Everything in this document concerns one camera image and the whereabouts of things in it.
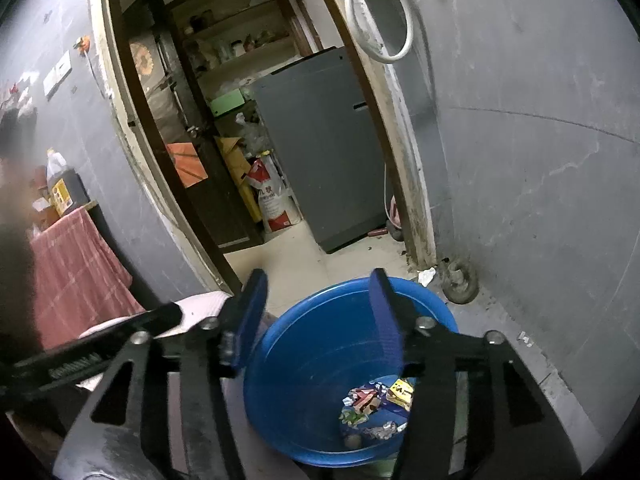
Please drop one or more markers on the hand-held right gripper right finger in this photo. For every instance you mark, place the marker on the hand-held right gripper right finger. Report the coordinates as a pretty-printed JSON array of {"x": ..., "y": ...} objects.
[{"x": 385, "y": 320}]

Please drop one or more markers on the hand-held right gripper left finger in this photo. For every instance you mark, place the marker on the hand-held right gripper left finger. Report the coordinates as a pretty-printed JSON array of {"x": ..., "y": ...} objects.
[{"x": 252, "y": 310}]

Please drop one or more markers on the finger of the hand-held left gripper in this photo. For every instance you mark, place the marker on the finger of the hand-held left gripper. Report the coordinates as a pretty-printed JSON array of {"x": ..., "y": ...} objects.
[{"x": 155, "y": 320}]

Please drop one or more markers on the red wrapper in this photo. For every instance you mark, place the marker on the red wrapper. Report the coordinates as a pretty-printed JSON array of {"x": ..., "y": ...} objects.
[{"x": 365, "y": 400}]

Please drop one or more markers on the blue plastic basin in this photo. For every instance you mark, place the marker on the blue plastic basin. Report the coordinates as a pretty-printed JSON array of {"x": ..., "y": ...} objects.
[{"x": 310, "y": 370}]

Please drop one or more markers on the blue snack bag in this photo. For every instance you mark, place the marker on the blue snack bag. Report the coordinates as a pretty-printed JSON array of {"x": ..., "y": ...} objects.
[{"x": 385, "y": 404}]

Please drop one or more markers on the white wrapper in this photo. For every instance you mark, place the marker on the white wrapper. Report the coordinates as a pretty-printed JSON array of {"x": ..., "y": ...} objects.
[{"x": 385, "y": 430}]

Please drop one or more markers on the person's left forearm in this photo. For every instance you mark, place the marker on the person's left forearm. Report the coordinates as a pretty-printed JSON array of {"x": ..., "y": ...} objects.
[{"x": 15, "y": 285}]

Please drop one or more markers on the white paper scrap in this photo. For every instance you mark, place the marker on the white paper scrap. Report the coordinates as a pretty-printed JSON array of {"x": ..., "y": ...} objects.
[{"x": 426, "y": 276}]

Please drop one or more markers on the round grey floor drain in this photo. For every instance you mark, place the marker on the round grey floor drain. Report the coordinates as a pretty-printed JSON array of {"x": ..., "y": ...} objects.
[{"x": 460, "y": 285}]

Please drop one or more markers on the pink plaid cloth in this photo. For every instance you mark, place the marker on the pink plaid cloth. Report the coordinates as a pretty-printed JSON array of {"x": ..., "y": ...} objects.
[{"x": 75, "y": 270}]

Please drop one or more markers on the white sack with red print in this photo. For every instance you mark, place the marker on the white sack with red print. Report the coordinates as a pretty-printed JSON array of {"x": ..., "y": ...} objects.
[{"x": 275, "y": 205}]

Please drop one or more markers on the pink slipper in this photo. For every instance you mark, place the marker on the pink slipper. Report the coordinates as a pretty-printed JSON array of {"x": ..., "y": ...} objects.
[{"x": 394, "y": 210}]

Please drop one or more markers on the dark wooden door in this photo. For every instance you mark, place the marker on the dark wooden door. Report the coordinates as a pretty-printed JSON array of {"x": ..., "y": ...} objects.
[{"x": 200, "y": 210}]

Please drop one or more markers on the yellow bag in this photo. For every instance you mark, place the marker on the yellow bag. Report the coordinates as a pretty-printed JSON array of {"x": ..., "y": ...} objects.
[{"x": 235, "y": 160}]

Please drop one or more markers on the large oil jug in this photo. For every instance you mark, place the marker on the large oil jug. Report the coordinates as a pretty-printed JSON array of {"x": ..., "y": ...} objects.
[{"x": 67, "y": 190}]

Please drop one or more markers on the orange paper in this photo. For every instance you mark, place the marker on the orange paper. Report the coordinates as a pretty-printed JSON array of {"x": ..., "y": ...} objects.
[{"x": 187, "y": 165}]

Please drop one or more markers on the grey washing machine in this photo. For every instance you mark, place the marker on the grey washing machine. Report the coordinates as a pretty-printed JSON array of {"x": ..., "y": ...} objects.
[{"x": 320, "y": 150}]

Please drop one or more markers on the green box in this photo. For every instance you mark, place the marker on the green box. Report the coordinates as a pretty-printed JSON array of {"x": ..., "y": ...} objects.
[{"x": 225, "y": 102}]

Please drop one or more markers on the wooden storage shelf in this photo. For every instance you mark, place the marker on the wooden storage shelf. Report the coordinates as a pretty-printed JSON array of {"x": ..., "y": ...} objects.
[{"x": 235, "y": 57}]

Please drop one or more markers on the wooden door frame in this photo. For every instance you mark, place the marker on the wooden door frame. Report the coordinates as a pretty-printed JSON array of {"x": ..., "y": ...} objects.
[{"x": 407, "y": 195}]

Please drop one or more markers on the white wall switch plate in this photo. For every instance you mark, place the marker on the white wall switch plate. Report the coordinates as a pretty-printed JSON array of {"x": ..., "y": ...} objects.
[
  {"x": 56, "y": 82},
  {"x": 62, "y": 60}
]

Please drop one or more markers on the orange wall hook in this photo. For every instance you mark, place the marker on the orange wall hook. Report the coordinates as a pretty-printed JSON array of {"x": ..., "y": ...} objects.
[{"x": 82, "y": 45}]

